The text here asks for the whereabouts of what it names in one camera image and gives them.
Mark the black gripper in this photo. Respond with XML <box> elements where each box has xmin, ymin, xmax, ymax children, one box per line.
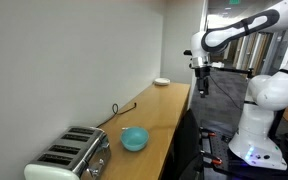
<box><xmin>194</xmin><ymin>66</ymin><xmax>211</xmax><ymax>99</ymax></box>

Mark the thin black hanging cable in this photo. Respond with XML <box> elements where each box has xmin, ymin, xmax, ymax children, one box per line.
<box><xmin>209</xmin><ymin>75</ymin><xmax>244</xmax><ymax>112</ymax></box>

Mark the blue bowl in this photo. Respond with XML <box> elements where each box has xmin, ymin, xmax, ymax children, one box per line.
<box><xmin>120</xmin><ymin>126</ymin><xmax>150</xmax><ymax>152</ymax></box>

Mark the black power cable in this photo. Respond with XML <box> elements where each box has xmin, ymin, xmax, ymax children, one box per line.
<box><xmin>96</xmin><ymin>102</ymin><xmax>138</xmax><ymax>129</ymax></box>

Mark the black camera stand bar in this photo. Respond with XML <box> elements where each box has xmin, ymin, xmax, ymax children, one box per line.
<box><xmin>210</xmin><ymin>65</ymin><xmax>255</xmax><ymax>80</ymax></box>

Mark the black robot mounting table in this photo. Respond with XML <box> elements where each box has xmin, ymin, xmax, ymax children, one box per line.
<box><xmin>199</xmin><ymin>125</ymin><xmax>288</xmax><ymax>180</ymax></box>

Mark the silver four-slot toaster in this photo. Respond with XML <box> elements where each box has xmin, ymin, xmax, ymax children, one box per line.
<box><xmin>23</xmin><ymin>125</ymin><xmax>112</xmax><ymax>180</ymax></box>

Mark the orange-handled clamp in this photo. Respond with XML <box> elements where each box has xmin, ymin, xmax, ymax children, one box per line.
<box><xmin>199</xmin><ymin>130</ymin><xmax>217</xmax><ymax>138</ymax></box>
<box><xmin>200</xmin><ymin>151</ymin><xmax>224</xmax><ymax>167</ymax></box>

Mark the white round dish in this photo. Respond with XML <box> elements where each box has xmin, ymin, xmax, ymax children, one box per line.
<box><xmin>153</xmin><ymin>77</ymin><xmax>171</xmax><ymax>87</ymax></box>

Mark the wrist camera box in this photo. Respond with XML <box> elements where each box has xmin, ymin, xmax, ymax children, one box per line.
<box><xmin>211</xmin><ymin>61</ymin><xmax>226</xmax><ymax>70</ymax></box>

